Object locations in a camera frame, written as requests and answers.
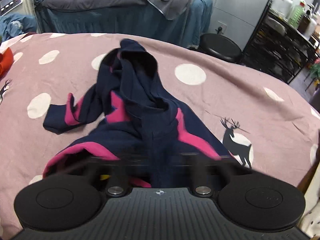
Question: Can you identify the navy pink cartoon sweater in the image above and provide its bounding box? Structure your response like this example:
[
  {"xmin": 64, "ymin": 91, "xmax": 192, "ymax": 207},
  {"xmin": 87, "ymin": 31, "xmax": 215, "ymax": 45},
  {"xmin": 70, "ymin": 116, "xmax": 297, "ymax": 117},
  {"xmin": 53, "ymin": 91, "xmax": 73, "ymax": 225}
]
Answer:
[{"xmin": 43, "ymin": 38, "xmax": 231, "ymax": 188}]

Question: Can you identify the pink polka dot bedsheet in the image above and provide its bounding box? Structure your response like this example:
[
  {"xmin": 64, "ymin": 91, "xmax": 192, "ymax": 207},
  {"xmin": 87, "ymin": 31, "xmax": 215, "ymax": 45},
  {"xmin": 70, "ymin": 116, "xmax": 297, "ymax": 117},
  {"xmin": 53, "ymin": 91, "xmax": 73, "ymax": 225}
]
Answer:
[{"xmin": 1, "ymin": 33, "xmax": 319, "ymax": 239}]

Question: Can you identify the black round stool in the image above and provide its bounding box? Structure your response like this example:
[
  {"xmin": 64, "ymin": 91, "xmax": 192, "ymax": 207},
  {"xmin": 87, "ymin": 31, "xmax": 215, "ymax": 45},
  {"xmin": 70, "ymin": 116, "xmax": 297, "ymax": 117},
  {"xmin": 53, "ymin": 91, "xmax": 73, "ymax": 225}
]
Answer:
[{"xmin": 199, "ymin": 33, "xmax": 242, "ymax": 63}]

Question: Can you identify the black shelf cart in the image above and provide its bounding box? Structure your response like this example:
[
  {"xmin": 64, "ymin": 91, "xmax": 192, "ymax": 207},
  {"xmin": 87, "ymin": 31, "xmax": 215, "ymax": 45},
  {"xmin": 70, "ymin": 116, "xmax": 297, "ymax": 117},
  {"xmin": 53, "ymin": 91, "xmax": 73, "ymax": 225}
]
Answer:
[{"xmin": 241, "ymin": 0, "xmax": 319, "ymax": 84}]

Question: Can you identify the potted green plant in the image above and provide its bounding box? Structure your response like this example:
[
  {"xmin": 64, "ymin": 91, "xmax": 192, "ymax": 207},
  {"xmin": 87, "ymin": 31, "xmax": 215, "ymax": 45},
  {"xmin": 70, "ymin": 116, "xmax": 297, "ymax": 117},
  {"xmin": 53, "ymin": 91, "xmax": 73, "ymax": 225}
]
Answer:
[{"xmin": 310, "ymin": 58, "xmax": 320, "ymax": 80}]

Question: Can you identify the red folded garment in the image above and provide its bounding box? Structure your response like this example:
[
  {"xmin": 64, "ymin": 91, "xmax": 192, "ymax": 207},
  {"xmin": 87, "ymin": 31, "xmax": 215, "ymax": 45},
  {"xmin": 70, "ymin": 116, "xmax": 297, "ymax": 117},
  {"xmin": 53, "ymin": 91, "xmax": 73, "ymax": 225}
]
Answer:
[{"xmin": 0, "ymin": 47, "xmax": 14, "ymax": 79}]

